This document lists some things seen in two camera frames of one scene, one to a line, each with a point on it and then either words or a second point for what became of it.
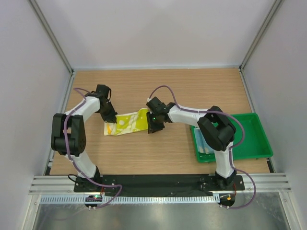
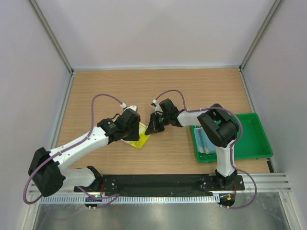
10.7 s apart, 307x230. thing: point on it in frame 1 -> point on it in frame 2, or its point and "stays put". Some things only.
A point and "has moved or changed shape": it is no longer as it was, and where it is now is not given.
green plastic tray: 251,141 stays put
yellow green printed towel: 127,123 has moved or changed shape
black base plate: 156,185 stays put
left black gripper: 111,118 -> 135,136
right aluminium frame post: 274,8 stays put
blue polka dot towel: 203,146 stays put
